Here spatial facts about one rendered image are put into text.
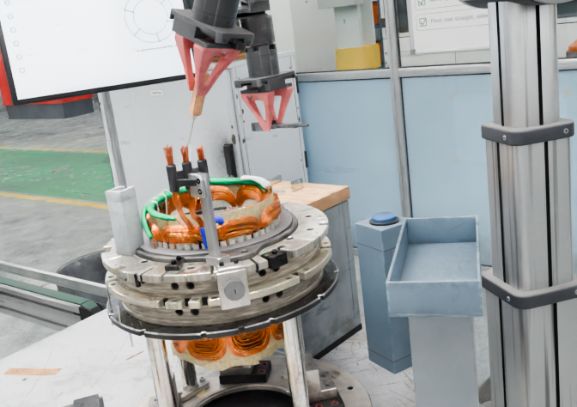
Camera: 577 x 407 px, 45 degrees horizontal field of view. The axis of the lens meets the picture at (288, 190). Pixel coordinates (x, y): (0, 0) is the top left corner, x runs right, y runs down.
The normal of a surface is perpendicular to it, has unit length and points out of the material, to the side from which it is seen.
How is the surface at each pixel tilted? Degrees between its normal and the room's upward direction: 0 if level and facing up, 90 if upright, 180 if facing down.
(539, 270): 90
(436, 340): 90
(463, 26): 90
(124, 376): 0
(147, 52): 83
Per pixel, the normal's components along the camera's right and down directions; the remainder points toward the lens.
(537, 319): 0.25, 0.21
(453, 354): -0.24, 0.26
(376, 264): -0.84, 0.23
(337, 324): 0.76, 0.07
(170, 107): -0.61, 0.28
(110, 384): -0.12, -0.96
